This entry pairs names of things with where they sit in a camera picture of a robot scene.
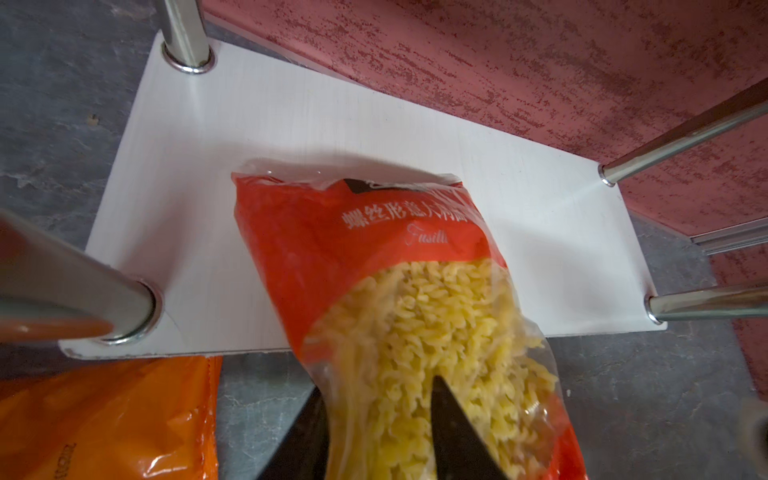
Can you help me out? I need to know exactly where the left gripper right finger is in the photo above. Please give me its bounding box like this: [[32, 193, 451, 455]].
[[430, 376, 506, 480]]

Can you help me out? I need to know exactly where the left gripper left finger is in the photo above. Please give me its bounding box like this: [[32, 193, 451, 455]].
[[257, 387, 329, 480]]

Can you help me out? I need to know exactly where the red macaroni bag large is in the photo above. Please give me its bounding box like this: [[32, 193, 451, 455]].
[[232, 164, 587, 479]]

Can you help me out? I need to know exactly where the white two-tier shelf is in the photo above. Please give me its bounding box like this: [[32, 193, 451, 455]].
[[1, 1, 767, 359]]

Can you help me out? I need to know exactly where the orange pastatime macaroni bag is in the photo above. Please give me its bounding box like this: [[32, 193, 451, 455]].
[[1, 356, 222, 479]]

